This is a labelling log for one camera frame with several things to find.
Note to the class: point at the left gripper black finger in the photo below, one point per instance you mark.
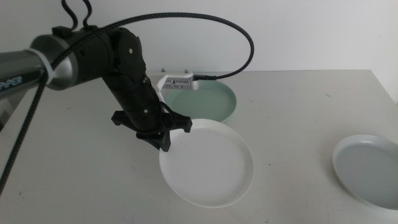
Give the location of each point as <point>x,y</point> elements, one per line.
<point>154,140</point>
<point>167,143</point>

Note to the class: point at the white shallow bowl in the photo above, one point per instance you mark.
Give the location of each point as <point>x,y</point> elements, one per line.
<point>208,165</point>

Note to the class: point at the pale green shallow bowl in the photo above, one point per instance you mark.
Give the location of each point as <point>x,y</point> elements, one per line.
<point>205,104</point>

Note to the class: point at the light grey shallow bowl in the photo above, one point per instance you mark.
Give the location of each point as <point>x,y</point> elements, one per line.
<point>370,174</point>

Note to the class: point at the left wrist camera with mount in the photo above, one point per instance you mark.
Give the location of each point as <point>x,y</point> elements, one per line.
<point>178,82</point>

